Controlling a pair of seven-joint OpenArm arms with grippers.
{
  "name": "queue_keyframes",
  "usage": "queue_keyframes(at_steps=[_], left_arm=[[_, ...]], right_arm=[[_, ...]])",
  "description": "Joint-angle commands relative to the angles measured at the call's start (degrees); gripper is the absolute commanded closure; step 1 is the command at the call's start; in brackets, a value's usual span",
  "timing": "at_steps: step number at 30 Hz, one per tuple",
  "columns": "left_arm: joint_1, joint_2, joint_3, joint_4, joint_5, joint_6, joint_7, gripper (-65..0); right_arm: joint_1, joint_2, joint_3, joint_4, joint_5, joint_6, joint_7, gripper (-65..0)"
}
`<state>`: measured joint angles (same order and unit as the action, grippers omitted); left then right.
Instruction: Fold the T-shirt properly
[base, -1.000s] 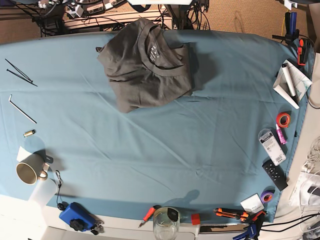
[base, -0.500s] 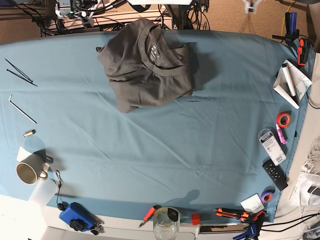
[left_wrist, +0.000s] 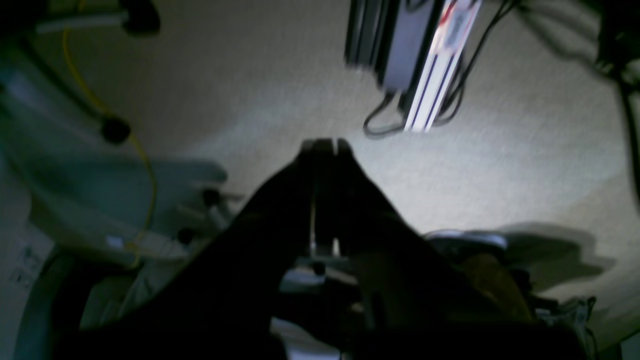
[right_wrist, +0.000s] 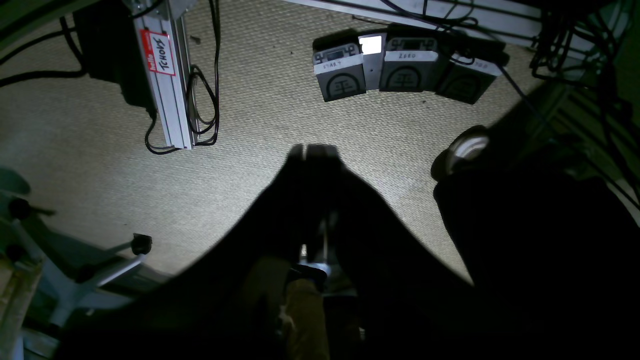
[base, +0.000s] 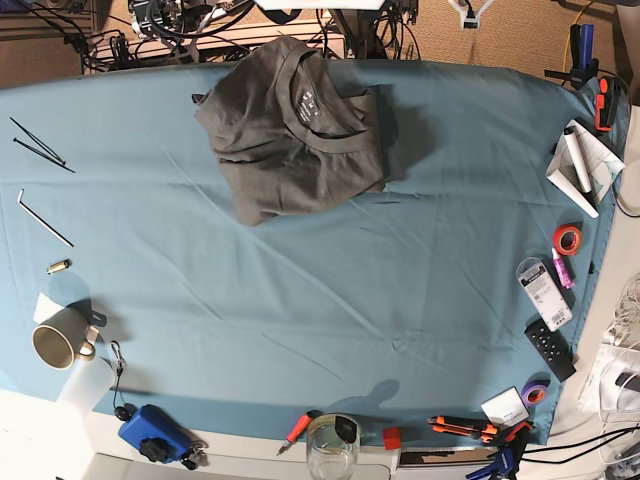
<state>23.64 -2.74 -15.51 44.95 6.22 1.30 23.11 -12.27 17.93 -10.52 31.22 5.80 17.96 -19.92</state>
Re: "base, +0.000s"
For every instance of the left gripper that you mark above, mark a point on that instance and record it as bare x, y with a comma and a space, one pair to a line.
469, 17

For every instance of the grey T-shirt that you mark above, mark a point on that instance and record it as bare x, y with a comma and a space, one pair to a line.
286, 142

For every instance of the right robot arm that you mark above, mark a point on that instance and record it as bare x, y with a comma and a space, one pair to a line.
187, 19

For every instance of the blue bar clamp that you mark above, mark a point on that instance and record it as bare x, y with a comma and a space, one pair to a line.
584, 65

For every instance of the red black clamp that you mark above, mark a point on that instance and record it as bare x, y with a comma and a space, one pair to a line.
606, 103

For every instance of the rolled white paper sheets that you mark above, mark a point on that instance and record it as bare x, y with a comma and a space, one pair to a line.
583, 168

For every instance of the red tape roll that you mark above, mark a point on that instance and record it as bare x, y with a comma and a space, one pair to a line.
567, 239

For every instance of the purple glue tube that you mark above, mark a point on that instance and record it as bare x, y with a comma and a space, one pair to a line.
561, 270

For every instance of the blue table cloth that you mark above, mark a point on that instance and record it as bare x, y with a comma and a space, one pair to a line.
393, 306

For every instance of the white packaged box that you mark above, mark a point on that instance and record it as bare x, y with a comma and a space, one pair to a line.
536, 281

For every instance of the black remote control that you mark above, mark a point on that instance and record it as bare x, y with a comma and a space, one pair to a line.
553, 349

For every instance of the purple tape roll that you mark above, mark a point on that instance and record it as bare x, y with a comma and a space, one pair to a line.
534, 392

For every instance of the white small card box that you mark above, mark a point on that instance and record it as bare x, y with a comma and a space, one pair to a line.
505, 409

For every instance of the orange black utility knife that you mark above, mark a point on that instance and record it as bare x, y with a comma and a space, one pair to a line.
472, 428

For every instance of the small red cube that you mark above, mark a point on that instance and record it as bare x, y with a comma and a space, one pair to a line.
391, 438

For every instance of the blue clamp bottom right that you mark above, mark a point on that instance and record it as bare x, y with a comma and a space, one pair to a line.
505, 463

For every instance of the clear glass jar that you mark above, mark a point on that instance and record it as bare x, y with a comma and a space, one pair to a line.
332, 447

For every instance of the silver hex key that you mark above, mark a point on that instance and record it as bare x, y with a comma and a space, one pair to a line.
41, 221

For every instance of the small brass battery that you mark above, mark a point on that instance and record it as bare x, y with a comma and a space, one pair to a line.
58, 267

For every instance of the white paper slip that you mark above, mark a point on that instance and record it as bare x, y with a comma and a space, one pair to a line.
45, 308

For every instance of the olive ceramic mug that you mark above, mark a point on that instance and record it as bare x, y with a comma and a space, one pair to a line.
62, 339

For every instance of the blue clamp block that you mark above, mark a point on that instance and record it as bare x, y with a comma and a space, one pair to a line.
157, 437

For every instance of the red handled screwdriver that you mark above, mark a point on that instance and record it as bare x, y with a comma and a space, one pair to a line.
298, 429

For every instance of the black cable tie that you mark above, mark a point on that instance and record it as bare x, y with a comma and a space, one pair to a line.
46, 156
35, 141

